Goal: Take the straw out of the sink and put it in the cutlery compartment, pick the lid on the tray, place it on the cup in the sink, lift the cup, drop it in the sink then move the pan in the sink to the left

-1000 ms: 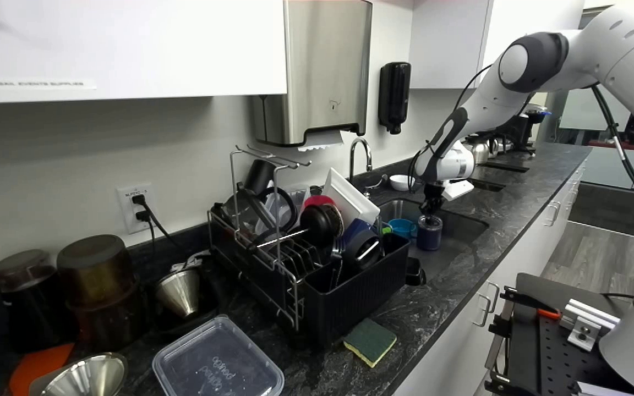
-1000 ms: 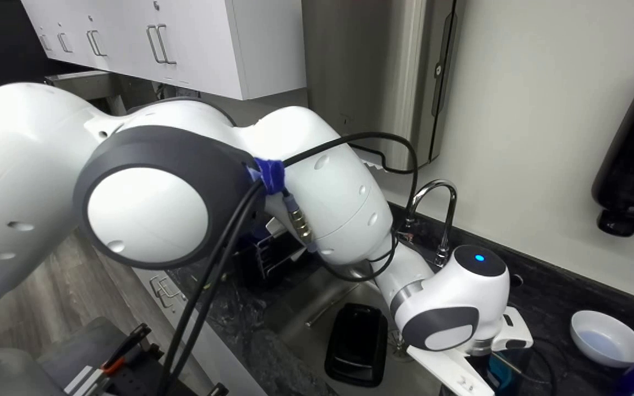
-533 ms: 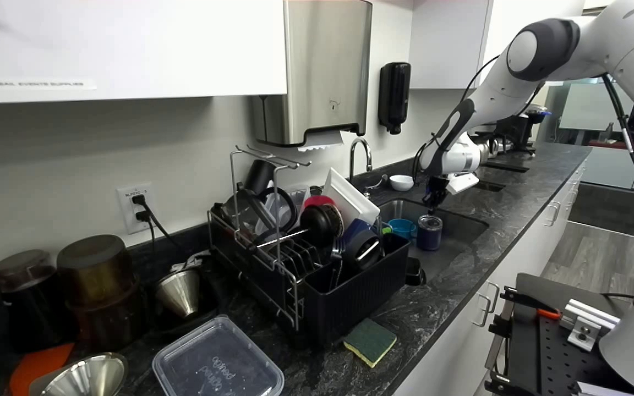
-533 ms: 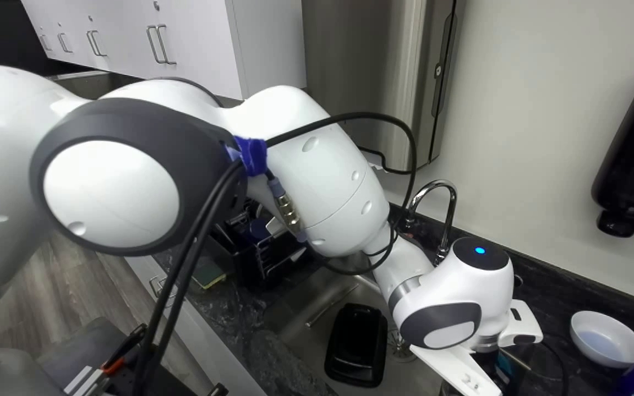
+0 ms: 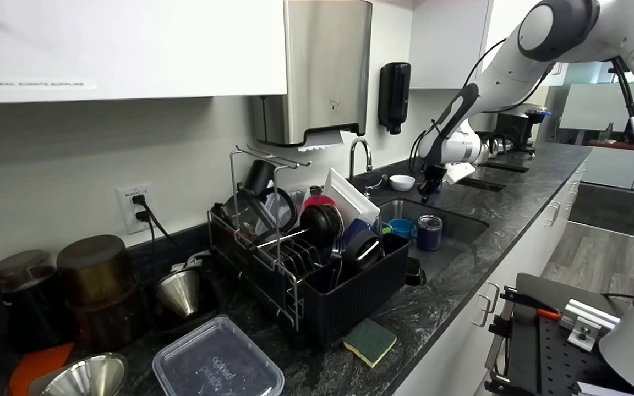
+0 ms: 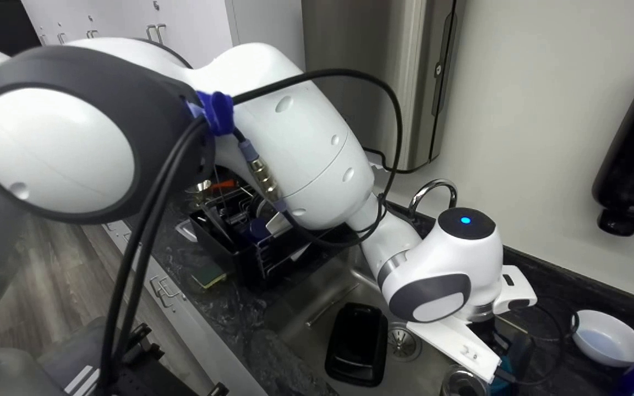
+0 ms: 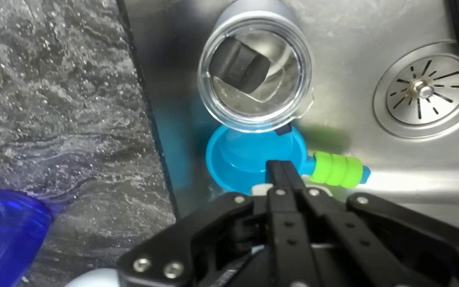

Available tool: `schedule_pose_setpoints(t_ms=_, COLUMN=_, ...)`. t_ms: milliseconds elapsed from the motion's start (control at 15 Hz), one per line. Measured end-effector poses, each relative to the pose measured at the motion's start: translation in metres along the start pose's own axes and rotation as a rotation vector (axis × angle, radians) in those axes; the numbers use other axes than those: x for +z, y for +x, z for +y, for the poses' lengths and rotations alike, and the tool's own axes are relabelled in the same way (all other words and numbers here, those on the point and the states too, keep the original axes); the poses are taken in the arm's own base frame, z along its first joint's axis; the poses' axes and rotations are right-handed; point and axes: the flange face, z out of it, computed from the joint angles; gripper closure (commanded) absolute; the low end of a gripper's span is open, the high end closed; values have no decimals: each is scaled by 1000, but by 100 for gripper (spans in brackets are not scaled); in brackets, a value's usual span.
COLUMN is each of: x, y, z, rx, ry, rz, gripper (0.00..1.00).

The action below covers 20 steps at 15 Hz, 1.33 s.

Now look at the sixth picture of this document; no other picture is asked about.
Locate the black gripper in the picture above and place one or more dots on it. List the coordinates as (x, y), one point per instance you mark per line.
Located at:
(509, 341)

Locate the clear plastic tumbler lid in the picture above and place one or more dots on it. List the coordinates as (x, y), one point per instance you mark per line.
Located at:
(463, 376)

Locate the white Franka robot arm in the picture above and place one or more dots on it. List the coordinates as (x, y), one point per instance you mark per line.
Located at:
(302, 139)

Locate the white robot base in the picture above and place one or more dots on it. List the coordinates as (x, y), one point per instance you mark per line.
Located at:
(0, 374)

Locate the steel sink drain strainer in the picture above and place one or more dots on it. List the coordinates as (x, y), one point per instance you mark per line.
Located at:
(403, 343)

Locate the black cup in sink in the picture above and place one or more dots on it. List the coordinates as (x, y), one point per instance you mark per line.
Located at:
(356, 343)

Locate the stainless steel sink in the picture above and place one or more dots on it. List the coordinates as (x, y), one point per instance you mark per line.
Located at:
(309, 315)

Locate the small white bowl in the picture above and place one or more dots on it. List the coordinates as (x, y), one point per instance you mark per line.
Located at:
(607, 339)

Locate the black dish rack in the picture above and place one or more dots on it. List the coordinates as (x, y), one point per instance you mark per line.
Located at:
(243, 233)

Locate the green yellow sponge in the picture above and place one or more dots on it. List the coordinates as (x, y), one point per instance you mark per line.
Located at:
(207, 278)

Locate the stainless paper towel dispenser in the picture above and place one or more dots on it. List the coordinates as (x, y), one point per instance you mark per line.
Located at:
(390, 45)

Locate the white base cabinet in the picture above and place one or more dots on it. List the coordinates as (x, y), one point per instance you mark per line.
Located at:
(164, 287)

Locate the black breadboard table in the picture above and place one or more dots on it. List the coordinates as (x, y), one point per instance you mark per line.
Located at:
(154, 376)

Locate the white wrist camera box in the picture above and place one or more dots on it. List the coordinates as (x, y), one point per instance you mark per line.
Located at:
(457, 349)

